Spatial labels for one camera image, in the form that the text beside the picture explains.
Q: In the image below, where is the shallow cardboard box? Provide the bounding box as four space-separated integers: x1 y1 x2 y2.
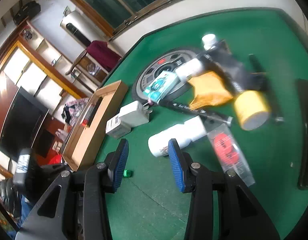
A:
62 79 129 171

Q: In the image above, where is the white bottle with red label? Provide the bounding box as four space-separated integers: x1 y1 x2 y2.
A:
201 33 217 51

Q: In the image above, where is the orange snack packet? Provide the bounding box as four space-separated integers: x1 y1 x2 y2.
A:
187 71 235 108

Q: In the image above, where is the teal cartoon tissue pack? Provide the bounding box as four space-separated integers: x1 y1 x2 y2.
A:
142 71 180 103

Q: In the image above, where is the black bag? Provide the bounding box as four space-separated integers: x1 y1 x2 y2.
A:
13 1 42 26

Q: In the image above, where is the black pen tube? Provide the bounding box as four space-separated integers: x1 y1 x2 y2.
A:
154 99 233 126

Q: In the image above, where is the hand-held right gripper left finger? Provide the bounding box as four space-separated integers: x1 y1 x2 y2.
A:
15 139 130 240

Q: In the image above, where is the wooden shelf cabinet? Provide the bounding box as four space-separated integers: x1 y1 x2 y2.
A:
0 20 94 103

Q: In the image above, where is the wooden chair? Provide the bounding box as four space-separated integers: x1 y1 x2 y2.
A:
65 49 112 84

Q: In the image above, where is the round grey table centre panel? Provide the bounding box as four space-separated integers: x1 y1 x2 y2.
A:
131 47 207 105

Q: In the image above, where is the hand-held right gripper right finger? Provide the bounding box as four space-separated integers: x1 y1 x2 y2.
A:
168 138 281 240

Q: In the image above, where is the white standing air conditioner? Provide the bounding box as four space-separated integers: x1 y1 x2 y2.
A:
60 9 92 47

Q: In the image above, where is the black television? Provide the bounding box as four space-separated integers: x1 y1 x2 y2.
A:
0 86 50 159

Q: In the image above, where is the red plastic bag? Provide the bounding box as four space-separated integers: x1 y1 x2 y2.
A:
35 153 64 167

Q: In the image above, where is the person's jeans leg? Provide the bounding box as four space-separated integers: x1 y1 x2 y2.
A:
6 195 35 239

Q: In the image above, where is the black foil pouch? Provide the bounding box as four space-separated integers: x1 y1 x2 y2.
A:
198 39 267 98

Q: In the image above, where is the clear packet with red discs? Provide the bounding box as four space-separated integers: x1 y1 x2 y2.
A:
207 124 256 187

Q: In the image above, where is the maroon cloth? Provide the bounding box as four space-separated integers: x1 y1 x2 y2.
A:
87 40 122 72

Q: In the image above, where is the large white bottle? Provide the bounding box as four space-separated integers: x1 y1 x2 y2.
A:
147 116 207 158

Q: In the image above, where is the floral cloth pile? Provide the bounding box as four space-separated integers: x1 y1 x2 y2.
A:
61 97 91 126

